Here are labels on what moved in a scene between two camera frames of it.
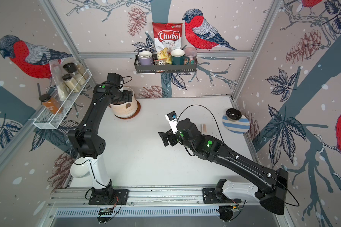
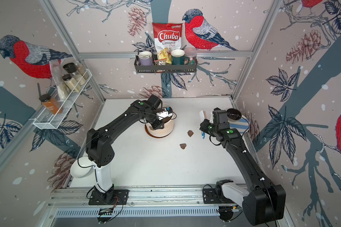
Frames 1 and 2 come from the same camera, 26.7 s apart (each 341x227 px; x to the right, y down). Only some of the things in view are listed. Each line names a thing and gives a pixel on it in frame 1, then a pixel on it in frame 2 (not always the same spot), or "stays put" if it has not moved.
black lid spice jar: x=69 y=81 stays put
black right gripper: x=169 y=135 to x=203 y=125
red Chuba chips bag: x=167 y=35 stays put
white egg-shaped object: x=80 y=167 stays put
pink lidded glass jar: x=192 y=53 stays put
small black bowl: x=233 y=114 stays put
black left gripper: x=128 y=95 to x=158 y=125
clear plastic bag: x=57 y=67 stays put
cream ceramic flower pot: x=126 y=109 to x=166 y=110
